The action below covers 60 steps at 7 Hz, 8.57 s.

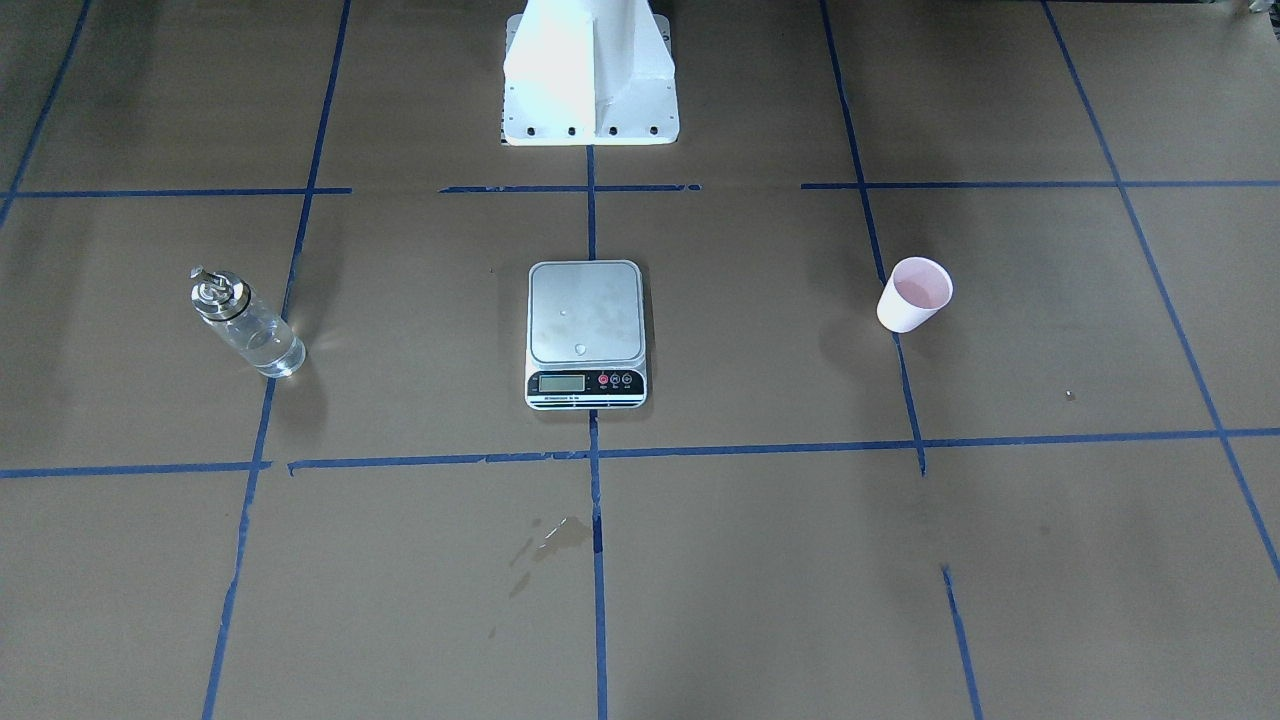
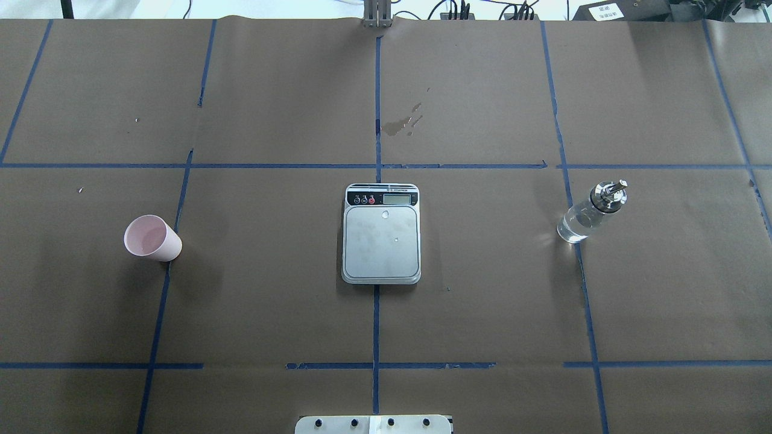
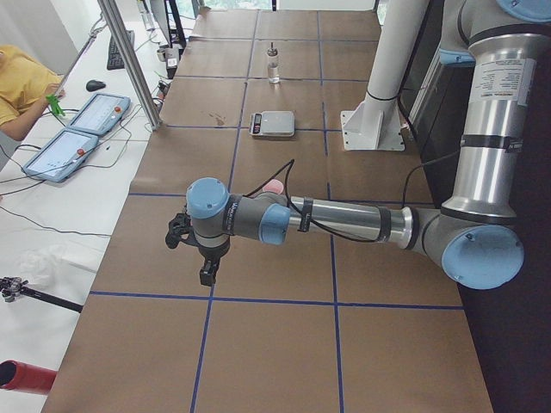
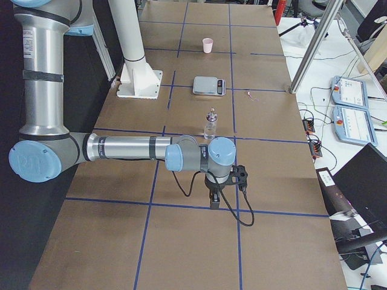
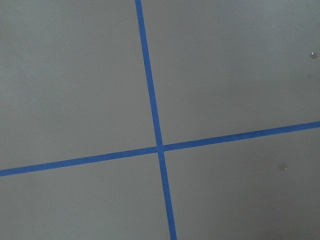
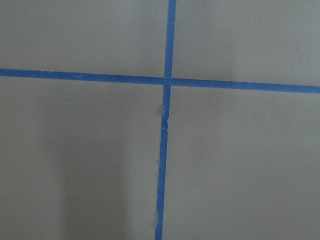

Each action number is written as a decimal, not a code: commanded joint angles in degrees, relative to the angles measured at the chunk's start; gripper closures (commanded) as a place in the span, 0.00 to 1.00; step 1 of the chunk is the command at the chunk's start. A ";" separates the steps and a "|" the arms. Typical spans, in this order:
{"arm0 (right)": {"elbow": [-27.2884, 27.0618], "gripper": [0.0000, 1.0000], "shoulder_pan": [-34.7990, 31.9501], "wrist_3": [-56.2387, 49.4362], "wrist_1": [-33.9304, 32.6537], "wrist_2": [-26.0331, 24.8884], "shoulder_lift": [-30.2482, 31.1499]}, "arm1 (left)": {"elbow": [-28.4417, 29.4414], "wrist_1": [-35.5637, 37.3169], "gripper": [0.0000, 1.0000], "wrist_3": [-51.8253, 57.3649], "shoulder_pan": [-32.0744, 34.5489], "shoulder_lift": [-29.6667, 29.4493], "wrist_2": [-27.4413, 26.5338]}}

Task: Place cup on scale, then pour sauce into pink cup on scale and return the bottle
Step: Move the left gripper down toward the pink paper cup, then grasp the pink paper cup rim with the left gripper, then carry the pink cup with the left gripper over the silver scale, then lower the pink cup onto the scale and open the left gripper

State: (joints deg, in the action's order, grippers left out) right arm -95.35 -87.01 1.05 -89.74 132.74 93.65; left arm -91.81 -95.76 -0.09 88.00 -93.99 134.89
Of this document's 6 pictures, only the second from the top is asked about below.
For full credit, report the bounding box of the pink plastic cup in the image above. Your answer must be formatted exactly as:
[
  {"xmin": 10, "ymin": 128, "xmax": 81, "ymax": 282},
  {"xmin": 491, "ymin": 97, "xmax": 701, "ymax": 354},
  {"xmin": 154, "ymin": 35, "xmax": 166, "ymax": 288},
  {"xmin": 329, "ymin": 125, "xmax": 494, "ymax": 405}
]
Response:
[{"xmin": 123, "ymin": 215, "xmax": 183, "ymax": 263}]

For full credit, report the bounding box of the white mounting plate with bolts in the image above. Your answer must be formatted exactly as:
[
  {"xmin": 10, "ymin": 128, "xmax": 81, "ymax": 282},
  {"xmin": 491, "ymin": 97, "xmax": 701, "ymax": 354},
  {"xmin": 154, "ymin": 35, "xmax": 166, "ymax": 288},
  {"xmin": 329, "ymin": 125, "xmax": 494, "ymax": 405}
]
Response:
[{"xmin": 294, "ymin": 414, "xmax": 454, "ymax": 433}]

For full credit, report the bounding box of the aluminium frame post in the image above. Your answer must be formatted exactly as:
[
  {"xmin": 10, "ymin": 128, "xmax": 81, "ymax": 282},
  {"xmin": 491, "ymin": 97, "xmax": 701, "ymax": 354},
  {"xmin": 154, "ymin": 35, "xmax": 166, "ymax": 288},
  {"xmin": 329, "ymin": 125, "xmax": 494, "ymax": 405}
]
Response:
[{"xmin": 362, "ymin": 0, "xmax": 393, "ymax": 28}]

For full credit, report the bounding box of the digital kitchen scale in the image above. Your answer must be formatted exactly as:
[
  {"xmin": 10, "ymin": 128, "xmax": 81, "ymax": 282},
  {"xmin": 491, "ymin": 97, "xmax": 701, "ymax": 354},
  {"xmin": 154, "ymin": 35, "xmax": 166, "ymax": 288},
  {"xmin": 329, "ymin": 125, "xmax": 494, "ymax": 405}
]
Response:
[{"xmin": 340, "ymin": 183, "xmax": 422, "ymax": 285}]

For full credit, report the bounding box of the glass sauce dispenser bottle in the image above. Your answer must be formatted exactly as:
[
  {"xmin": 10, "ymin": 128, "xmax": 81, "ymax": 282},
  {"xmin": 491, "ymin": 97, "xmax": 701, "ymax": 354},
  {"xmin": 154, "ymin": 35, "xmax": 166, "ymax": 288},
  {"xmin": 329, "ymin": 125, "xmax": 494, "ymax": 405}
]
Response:
[{"xmin": 556, "ymin": 179, "xmax": 628, "ymax": 244}]

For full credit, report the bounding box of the black power strip box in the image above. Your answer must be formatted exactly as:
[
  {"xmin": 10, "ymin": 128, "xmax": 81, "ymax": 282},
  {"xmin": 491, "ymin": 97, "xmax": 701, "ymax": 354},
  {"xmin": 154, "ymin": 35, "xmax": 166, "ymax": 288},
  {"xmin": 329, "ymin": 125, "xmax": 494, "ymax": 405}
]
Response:
[{"xmin": 571, "ymin": 1, "xmax": 700, "ymax": 22}]

